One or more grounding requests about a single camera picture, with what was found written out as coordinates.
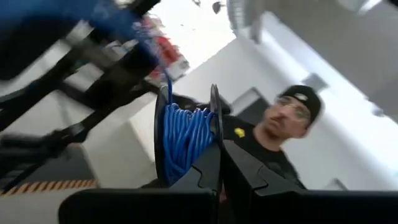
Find blue network cable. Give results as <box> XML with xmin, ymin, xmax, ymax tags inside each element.
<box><xmin>0</xmin><ymin>0</ymin><xmax>217</xmax><ymax>187</ymax></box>

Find red storage bins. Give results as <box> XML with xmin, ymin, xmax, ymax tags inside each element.
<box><xmin>144</xmin><ymin>17</ymin><xmax>190</xmax><ymax>85</ymax></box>

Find yellow black hazard tape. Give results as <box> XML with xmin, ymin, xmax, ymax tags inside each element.
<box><xmin>0</xmin><ymin>179</ymin><xmax>100</xmax><ymax>197</ymax></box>

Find silver ventilation duct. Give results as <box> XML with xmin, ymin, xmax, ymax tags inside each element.
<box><xmin>226</xmin><ymin>0</ymin><xmax>267</xmax><ymax>43</ymax></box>

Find black cap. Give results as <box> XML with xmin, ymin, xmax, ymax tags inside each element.
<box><xmin>278</xmin><ymin>84</ymin><xmax>323</xmax><ymax>125</ymax></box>

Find black table frame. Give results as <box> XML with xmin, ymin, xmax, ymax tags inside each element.
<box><xmin>0</xmin><ymin>123</ymin><xmax>91</xmax><ymax>190</ymax></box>

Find black cable spool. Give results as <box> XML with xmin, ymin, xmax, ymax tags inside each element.
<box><xmin>153</xmin><ymin>83</ymin><xmax>224</xmax><ymax>189</ymax></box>

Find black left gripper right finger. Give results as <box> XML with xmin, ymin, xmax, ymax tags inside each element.
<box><xmin>223</xmin><ymin>139</ymin><xmax>398</xmax><ymax>224</ymax></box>

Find eyeglasses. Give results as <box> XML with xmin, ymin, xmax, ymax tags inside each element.
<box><xmin>274</xmin><ymin>95</ymin><xmax>312</xmax><ymax>121</ymax></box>

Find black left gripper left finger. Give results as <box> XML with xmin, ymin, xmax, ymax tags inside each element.
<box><xmin>58</xmin><ymin>142</ymin><xmax>223</xmax><ymax>224</ymax></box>

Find black ceiling spot lamp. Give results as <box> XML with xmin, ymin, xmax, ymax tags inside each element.
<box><xmin>212</xmin><ymin>1</ymin><xmax>225</xmax><ymax>15</ymax></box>

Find person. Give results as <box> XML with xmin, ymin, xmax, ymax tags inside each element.
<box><xmin>172</xmin><ymin>84</ymin><xmax>324</xmax><ymax>190</ymax></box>

